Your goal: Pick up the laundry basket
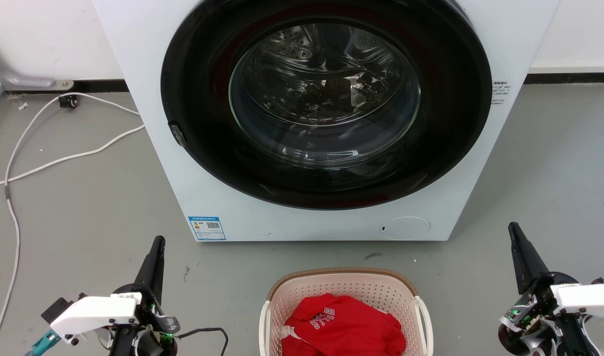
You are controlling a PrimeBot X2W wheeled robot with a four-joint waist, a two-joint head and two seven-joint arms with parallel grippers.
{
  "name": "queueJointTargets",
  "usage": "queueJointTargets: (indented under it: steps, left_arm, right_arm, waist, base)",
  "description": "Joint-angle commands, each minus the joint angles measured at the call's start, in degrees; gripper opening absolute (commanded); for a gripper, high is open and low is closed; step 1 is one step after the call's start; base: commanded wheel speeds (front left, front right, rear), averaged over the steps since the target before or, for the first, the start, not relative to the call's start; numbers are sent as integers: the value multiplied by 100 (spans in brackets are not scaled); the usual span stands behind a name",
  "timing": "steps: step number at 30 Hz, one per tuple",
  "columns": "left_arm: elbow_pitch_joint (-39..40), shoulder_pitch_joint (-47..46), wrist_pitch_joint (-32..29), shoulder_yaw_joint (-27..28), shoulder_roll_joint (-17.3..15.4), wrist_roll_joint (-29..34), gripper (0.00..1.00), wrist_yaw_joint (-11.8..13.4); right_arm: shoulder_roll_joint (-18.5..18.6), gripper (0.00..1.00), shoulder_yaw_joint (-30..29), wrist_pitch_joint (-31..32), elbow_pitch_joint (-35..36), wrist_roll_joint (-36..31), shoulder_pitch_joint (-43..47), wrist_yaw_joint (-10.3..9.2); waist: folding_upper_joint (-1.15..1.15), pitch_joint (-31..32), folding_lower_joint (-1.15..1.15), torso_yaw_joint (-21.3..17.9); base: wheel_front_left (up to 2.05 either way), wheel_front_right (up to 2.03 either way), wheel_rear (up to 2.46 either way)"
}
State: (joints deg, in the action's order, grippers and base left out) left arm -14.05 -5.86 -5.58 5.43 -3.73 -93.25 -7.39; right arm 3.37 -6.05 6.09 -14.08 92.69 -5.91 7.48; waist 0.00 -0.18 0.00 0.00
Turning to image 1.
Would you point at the red printed garment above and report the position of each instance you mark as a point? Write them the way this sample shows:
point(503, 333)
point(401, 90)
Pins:
point(351, 331)

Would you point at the round black glass washer door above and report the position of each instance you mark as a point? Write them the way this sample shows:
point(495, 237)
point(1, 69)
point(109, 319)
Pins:
point(203, 148)

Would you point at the grey wall pipe bracket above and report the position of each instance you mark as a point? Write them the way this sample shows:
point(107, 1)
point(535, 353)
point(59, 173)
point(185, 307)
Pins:
point(20, 80)

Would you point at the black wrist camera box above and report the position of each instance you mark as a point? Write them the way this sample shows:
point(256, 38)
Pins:
point(55, 309)

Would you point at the blue energy label sticker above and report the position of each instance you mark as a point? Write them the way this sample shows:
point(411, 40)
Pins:
point(207, 228)

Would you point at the round white filter cover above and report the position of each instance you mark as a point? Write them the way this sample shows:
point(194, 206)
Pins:
point(406, 228)

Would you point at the cream plastic laundry basket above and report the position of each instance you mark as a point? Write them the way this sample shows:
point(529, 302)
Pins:
point(341, 284)

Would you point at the black baseboard strip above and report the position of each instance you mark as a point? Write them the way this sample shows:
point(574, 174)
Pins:
point(99, 86)
point(574, 78)

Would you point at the small black caster wheel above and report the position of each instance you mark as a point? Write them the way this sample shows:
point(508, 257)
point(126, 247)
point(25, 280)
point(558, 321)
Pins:
point(67, 101)

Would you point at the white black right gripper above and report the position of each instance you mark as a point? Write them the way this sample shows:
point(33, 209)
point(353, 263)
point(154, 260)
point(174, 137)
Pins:
point(583, 299)

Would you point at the white front-load washing machine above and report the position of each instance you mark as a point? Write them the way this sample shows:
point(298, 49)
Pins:
point(183, 198)

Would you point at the teal plastic connector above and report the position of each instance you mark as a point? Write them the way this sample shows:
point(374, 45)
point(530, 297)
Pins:
point(44, 342)

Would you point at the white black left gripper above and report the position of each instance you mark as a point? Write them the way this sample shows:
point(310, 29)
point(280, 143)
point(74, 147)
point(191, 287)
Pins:
point(97, 311)

